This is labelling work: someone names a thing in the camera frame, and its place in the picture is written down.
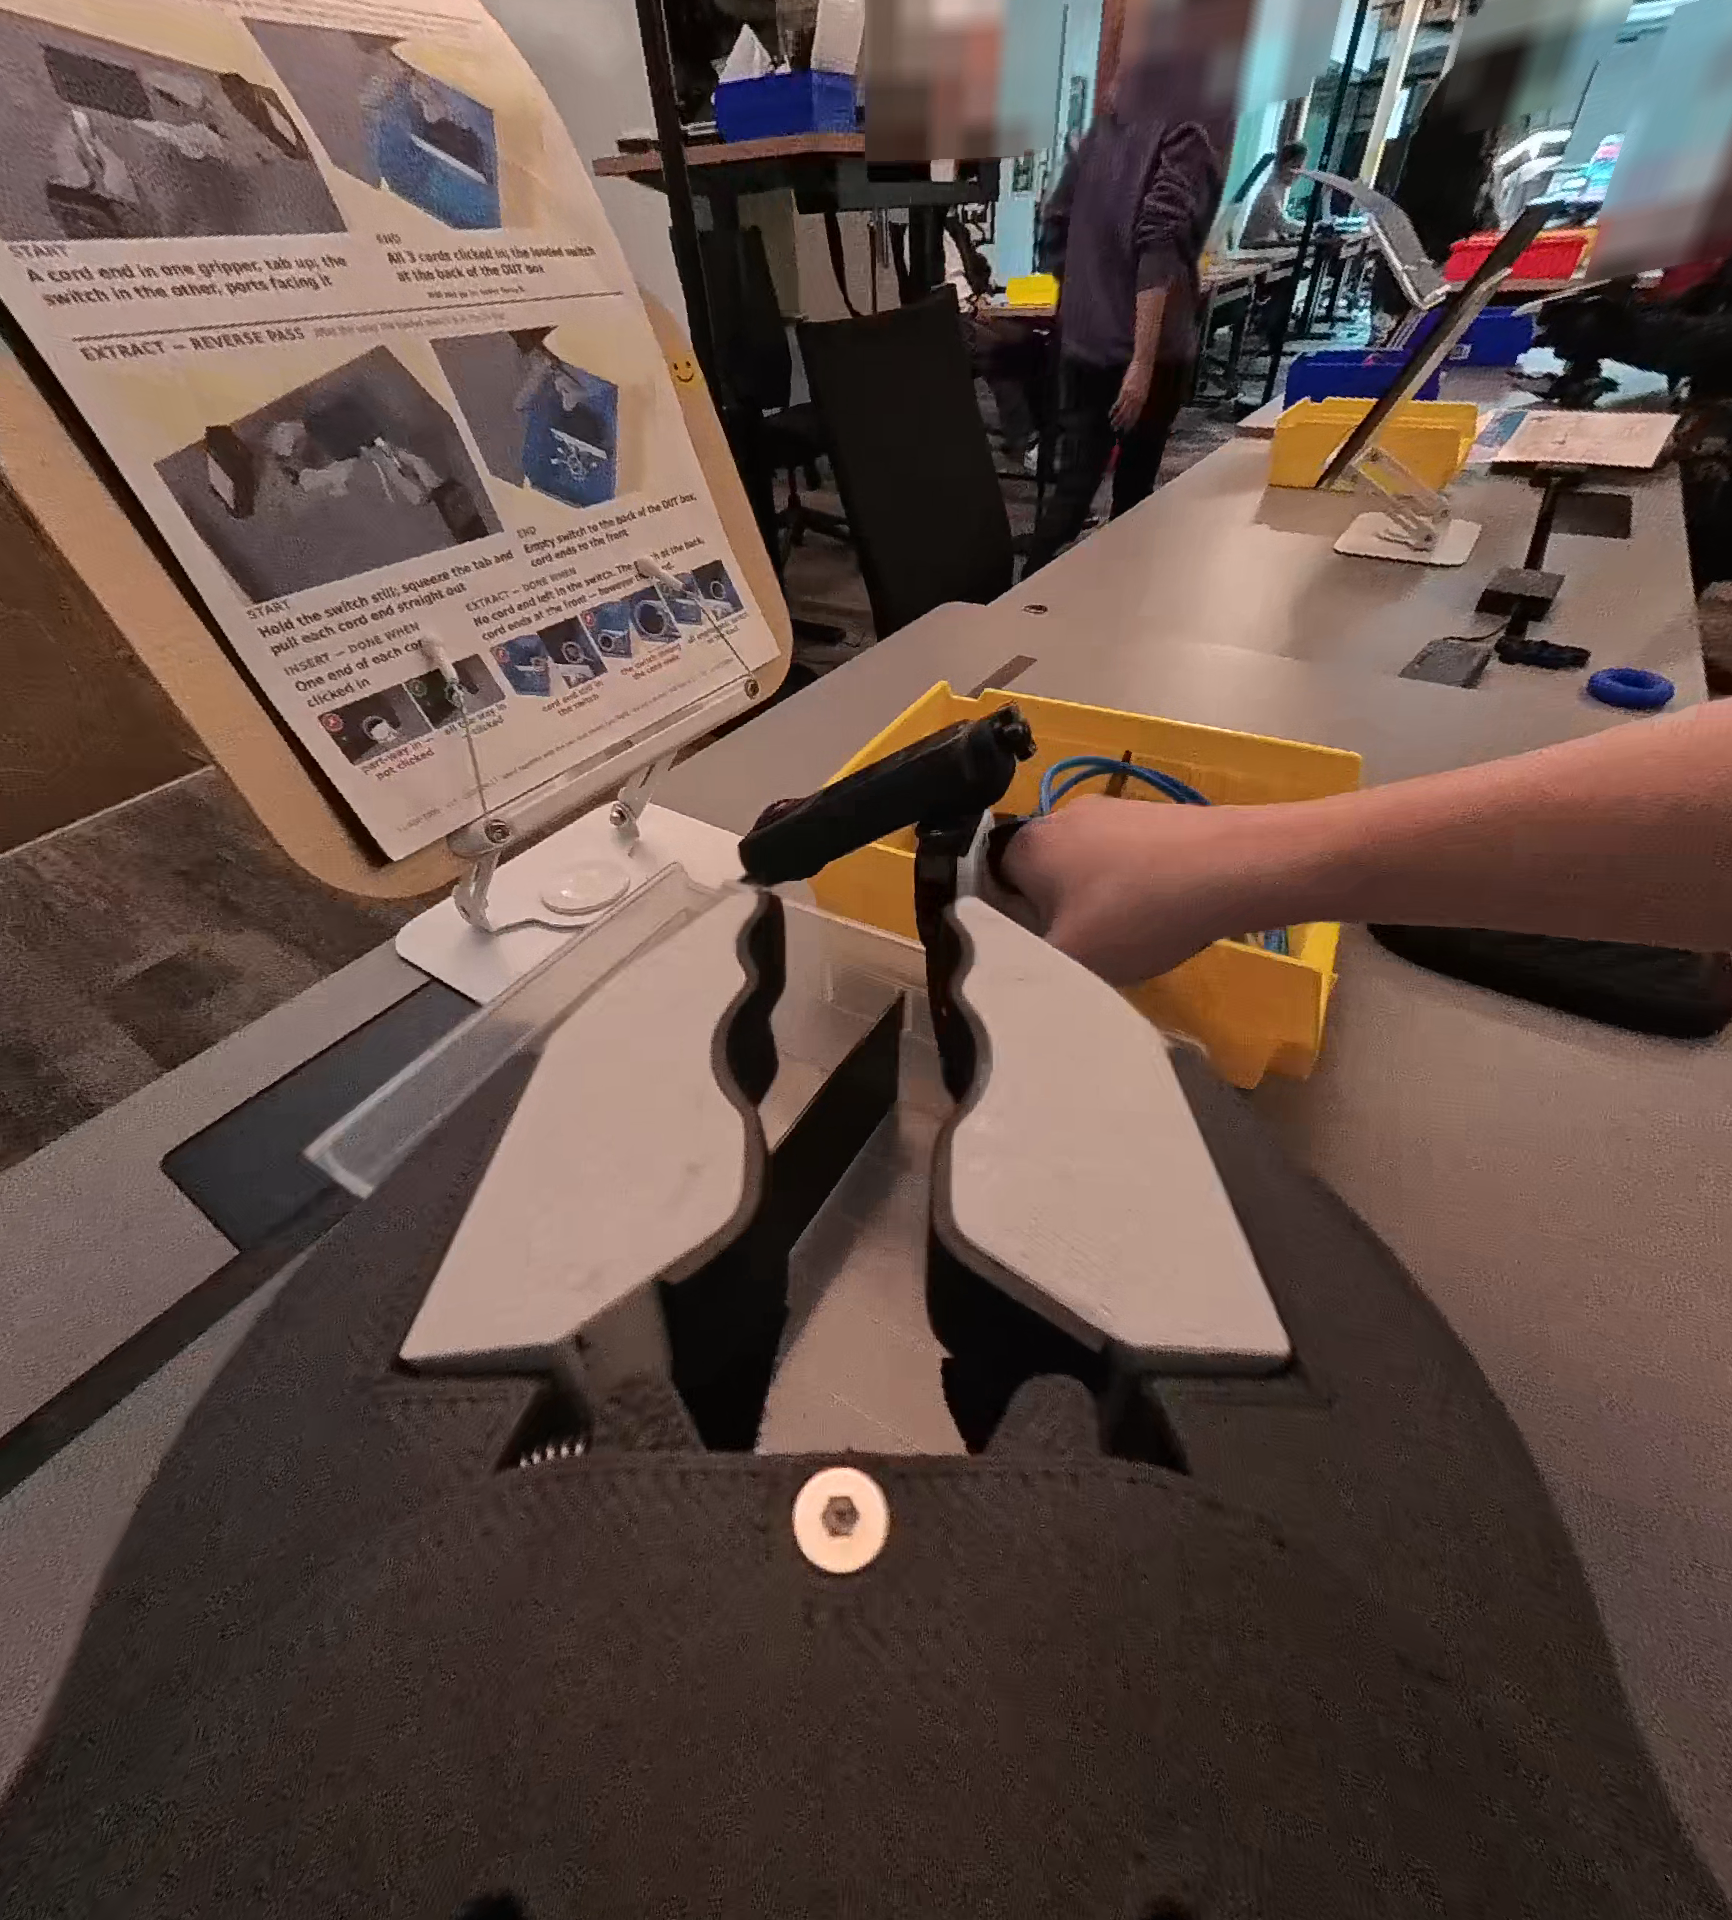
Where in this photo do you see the brown cardboard box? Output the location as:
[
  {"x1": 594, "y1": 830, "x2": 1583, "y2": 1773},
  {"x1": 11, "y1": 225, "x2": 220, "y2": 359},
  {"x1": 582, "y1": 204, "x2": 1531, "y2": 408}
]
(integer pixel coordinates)
[{"x1": 0, "y1": 359, "x2": 210, "y2": 868}]

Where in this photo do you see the red plastic bin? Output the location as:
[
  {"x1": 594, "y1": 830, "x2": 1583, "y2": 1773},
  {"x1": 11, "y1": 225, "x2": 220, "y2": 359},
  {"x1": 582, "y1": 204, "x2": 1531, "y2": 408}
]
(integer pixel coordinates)
[{"x1": 1445, "y1": 225, "x2": 1602, "y2": 289}]

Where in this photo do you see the yellow plastic bin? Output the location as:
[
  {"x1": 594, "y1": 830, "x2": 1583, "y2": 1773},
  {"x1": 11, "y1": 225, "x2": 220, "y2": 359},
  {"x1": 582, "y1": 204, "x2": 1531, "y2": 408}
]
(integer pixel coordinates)
[
  {"x1": 809, "y1": 682, "x2": 1367, "y2": 1090},
  {"x1": 1266, "y1": 393, "x2": 1478, "y2": 495}
]

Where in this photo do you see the blue ethernet cable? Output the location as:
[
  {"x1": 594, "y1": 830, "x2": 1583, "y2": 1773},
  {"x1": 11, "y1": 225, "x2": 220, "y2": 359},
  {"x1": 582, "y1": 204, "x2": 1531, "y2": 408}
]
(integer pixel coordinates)
[{"x1": 1035, "y1": 754, "x2": 1305, "y2": 956}]

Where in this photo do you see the black office chair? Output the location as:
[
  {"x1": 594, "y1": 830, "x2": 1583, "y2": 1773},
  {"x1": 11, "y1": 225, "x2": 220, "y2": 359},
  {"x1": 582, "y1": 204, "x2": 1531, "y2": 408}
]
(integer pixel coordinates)
[{"x1": 797, "y1": 282, "x2": 1027, "y2": 641}]

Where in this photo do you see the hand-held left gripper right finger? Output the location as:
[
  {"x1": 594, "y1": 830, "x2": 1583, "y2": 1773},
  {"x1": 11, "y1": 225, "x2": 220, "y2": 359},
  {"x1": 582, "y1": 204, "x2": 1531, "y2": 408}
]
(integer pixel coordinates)
[{"x1": 925, "y1": 897, "x2": 1295, "y2": 1374}]

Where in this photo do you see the wooden standing desk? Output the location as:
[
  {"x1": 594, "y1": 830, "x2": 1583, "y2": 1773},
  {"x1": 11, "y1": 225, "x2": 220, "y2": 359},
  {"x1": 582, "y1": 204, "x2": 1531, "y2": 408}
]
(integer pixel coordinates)
[{"x1": 594, "y1": 133, "x2": 1007, "y2": 504}]

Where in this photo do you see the white paper sheet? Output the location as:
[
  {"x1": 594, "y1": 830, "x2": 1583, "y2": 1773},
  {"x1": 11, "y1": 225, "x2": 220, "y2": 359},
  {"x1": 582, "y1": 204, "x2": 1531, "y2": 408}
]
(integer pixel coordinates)
[{"x1": 1488, "y1": 405, "x2": 1682, "y2": 474}]

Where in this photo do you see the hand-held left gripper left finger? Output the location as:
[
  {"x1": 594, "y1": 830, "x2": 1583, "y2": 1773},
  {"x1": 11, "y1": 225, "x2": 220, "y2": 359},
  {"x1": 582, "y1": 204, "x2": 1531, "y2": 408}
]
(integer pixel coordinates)
[{"x1": 398, "y1": 886, "x2": 786, "y2": 1374}]

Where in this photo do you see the person's right forearm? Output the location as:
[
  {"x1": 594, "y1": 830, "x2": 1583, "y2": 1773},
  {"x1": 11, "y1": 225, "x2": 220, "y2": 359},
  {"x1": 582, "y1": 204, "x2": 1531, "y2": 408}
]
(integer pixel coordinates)
[{"x1": 1315, "y1": 682, "x2": 1732, "y2": 965}]

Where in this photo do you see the printed instruction board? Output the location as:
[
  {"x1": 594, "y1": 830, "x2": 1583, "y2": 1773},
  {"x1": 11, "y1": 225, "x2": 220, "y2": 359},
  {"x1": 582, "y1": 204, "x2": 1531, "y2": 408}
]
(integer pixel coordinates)
[
  {"x1": 0, "y1": 0, "x2": 796, "y2": 904},
  {"x1": 1315, "y1": 203, "x2": 1557, "y2": 498}
]

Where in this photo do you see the white board stand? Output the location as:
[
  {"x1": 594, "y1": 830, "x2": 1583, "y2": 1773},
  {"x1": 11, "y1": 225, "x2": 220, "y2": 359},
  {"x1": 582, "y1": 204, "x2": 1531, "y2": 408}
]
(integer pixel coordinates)
[
  {"x1": 1329, "y1": 447, "x2": 1483, "y2": 567},
  {"x1": 398, "y1": 748, "x2": 751, "y2": 1004}
]

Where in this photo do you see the blue plastic bin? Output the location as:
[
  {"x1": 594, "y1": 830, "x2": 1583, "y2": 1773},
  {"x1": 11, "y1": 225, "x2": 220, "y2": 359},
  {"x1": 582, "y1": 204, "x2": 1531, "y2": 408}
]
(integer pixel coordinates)
[
  {"x1": 714, "y1": 67, "x2": 866, "y2": 145},
  {"x1": 1281, "y1": 304, "x2": 1538, "y2": 410}
]

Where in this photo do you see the person's right hand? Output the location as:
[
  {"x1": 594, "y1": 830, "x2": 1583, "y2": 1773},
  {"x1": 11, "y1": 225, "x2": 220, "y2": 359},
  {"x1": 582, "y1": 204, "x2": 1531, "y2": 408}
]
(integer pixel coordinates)
[{"x1": 993, "y1": 793, "x2": 1348, "y2": 996}]

